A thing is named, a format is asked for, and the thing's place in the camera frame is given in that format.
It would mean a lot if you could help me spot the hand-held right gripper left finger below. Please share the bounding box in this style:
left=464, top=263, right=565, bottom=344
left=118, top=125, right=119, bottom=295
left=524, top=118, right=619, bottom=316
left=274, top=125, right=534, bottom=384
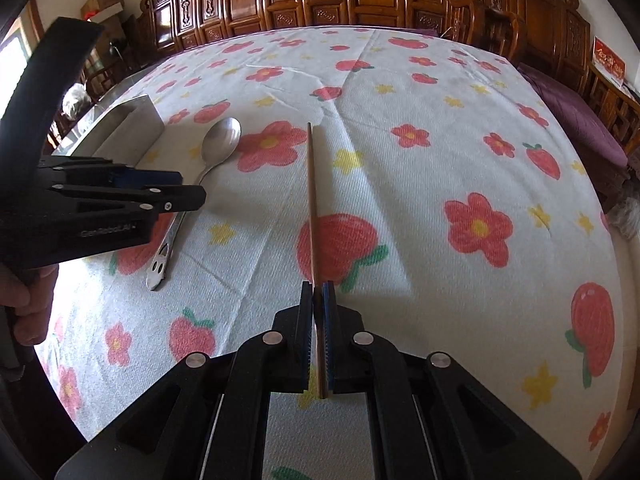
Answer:
left=54, top=281, right=316, bottom=480

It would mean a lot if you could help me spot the strawberry flower printed tablecloth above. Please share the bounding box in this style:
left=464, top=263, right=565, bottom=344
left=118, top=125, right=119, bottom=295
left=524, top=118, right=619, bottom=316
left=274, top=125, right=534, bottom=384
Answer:
left=35, top=25, right=628, bottom=480

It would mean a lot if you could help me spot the clear plastic bag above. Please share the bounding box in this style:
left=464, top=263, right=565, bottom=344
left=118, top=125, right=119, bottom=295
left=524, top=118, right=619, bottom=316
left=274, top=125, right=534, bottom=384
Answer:
left=62, top=82, right=92, bottom=122

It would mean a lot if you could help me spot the stainless steel rectangular container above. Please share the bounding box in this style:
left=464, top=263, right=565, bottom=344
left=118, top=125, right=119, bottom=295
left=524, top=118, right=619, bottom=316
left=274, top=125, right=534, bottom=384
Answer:
left=64, top=94, right=165, bottom=161

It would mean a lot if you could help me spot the carved wooden armchair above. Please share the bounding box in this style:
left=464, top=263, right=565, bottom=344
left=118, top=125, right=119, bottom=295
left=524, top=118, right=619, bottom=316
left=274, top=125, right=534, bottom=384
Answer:
left=472, top=0, right=640, bottom=201

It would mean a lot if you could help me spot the brown chopstick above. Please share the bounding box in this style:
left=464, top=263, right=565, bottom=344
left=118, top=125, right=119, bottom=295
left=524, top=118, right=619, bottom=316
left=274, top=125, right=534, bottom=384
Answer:
left=306, top=122, right=328, bottom=400

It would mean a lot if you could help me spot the person's left hand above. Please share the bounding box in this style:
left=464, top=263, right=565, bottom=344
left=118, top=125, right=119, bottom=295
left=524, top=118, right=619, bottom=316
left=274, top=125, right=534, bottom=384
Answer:
left=0, top=264, right=60, bottom=347

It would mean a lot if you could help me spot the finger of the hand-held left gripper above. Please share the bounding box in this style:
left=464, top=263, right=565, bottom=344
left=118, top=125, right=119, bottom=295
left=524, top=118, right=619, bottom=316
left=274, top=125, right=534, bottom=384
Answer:
left=47, top=184, right=207, bottom=221
left=39, top=156, right=184, bottom=189

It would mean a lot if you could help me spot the wooden framed window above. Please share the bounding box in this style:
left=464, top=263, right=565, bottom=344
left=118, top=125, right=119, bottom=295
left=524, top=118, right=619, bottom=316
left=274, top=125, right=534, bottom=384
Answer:
left=5, top=0, right=46, bottom=111

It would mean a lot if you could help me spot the purple armchair cushion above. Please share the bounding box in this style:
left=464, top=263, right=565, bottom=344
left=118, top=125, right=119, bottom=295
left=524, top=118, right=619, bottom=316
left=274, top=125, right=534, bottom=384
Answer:
left=520, top=64, right=630, bottom=171

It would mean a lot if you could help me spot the white plastic bag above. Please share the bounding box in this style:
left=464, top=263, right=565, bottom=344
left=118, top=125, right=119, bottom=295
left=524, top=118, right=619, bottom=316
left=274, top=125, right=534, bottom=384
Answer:
left=606, top=195, right=640, bottom=242

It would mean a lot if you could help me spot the red calendar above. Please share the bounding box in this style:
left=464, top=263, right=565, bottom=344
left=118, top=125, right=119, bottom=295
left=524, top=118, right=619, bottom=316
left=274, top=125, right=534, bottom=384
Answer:
left=592, top=36, right=627, bottom=87

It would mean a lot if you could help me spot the large steel spoon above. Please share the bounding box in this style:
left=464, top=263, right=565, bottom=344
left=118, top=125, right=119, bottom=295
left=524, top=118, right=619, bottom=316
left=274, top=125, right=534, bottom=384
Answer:
left=145, top=117, right=242, bottom=292

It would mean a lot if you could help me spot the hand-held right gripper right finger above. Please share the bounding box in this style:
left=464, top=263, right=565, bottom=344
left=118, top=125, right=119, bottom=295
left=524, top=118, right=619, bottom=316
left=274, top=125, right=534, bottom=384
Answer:
left=321, top=281, right=584, bottom=480

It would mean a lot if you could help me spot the wooden chair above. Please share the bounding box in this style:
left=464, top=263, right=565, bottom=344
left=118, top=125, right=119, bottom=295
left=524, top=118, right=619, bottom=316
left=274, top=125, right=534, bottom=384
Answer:
left=82, top=45, right=132, bottom=97

